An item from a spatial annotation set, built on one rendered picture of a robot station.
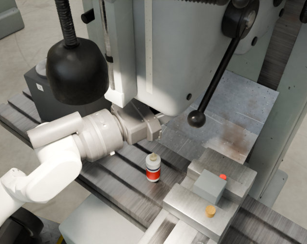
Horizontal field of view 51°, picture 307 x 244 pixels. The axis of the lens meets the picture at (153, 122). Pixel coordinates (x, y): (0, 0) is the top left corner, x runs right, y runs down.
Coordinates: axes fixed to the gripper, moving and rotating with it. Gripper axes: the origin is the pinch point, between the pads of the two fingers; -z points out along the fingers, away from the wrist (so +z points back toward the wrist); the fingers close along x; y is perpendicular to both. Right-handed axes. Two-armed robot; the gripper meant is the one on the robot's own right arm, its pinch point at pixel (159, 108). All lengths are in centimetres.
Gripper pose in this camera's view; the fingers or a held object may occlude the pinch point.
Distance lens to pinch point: 68.6
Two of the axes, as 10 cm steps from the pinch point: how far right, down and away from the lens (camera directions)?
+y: -0.1, 6.7, 7.4
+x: -5.2, -6.4, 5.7
